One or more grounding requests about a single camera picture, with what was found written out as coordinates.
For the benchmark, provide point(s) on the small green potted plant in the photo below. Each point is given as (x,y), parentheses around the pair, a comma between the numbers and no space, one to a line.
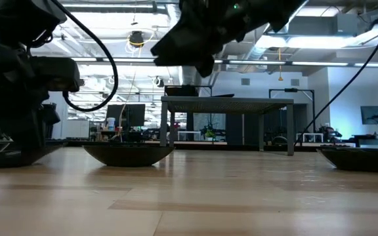
(210,133)

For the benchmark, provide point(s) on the white plastic jar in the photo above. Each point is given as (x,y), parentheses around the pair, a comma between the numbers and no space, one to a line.
(111,124)

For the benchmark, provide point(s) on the round silver ventilation duct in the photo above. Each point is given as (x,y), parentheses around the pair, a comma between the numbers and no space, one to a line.
(189,77)
(258,49)

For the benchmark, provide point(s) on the black square mini plate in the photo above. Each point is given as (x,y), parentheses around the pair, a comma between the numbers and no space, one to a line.
(180,91)

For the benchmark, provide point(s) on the grey wall vent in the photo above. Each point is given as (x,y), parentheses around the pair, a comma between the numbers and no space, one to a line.
(294,82)
(245,81)

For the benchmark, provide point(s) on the black teardrop mini plate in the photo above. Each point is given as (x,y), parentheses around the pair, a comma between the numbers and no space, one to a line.
(223,95)
(34,157)

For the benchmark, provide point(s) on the clear acrylic box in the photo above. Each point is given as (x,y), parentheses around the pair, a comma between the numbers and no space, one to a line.
(189,132)

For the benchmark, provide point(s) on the grey perforated metal shelf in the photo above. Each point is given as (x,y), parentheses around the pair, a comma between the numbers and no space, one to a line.
(225,105)

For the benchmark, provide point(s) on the black aluminium table frame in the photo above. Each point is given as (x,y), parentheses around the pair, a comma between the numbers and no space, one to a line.
(208,147)

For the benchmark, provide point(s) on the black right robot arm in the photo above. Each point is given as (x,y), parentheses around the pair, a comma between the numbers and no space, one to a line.
(274,13)

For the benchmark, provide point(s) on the black metal frame stand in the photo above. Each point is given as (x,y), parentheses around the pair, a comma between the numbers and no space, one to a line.
(290,90)

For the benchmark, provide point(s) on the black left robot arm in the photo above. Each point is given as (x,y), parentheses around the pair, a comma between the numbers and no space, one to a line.
(18,19)

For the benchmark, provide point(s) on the long ceiling light strip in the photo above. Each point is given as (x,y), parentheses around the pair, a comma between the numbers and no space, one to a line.
(258,62)

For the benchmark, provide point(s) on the grey rectangular air duct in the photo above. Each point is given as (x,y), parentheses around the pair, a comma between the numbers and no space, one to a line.
(323,24)

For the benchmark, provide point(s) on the dark background table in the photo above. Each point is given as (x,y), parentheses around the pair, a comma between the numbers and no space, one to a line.
(372,137)

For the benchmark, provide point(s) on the black computer monitor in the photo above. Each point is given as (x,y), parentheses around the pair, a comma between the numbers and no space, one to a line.
(136,114)
(117,114)

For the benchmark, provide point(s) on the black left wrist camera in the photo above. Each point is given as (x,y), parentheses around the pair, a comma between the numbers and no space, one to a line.
(57,73)

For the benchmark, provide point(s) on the wall-mounted monitor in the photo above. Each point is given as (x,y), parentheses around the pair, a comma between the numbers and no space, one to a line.
(374,114)

